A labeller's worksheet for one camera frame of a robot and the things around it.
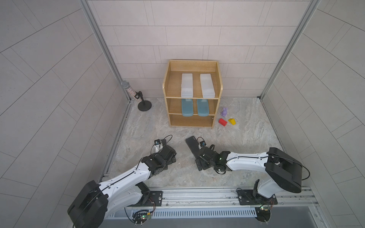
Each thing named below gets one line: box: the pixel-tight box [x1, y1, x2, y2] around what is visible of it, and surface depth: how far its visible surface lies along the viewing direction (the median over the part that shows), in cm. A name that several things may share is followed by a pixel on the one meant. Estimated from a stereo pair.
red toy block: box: [218, 118, 228, 127], surface depth 103 cm
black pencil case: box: [185, 135, 201, 160], surface depth 92 cm
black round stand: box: [134, 90, 153, 112], surface depth 112 cm
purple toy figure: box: [220, 107, 229, 118], surface depth 106 cm
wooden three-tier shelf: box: [162, 59, 223, 129], surface depth 88 cm
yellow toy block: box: [228, 118, 237, 126], surface depth 104 cm
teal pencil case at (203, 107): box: [197, 98, 210, 117], surface depth 91 cm
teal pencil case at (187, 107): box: [181, 98, 194, 117], surface depth 91 cm
